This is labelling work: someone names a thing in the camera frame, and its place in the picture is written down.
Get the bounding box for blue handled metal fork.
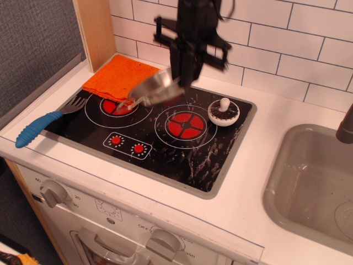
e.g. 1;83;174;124
15;97;87;149

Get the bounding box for black toy stovetop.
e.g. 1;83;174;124
42;87;256;199

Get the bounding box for orange and black object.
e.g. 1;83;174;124
1;251;39;265

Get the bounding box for grey timer knob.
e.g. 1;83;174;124
40;180;68;208

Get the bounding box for white toy oven front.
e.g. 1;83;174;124
18;166;263;264

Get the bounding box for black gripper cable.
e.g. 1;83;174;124
215;0;237;22

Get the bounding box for wooden side post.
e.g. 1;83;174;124
72;0;116;73

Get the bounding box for white toy mushroom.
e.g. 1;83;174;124
207;97;240;127

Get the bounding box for orange folded cloth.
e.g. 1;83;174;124
82;55;159;103

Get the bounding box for grey oven door handle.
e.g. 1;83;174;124
77;229;152;264

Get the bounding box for grey oven temperature knob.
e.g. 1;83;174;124
146;229;181;262

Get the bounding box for grey sink basin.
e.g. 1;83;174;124
263;124;352;255

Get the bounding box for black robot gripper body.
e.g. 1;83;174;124
154;1;231;71

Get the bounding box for grey faucet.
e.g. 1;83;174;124
335;104;353;144

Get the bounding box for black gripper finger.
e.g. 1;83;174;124
169;40;185;82
180;51;204;88

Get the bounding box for stainless steel pot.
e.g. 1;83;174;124
116;67;186;111

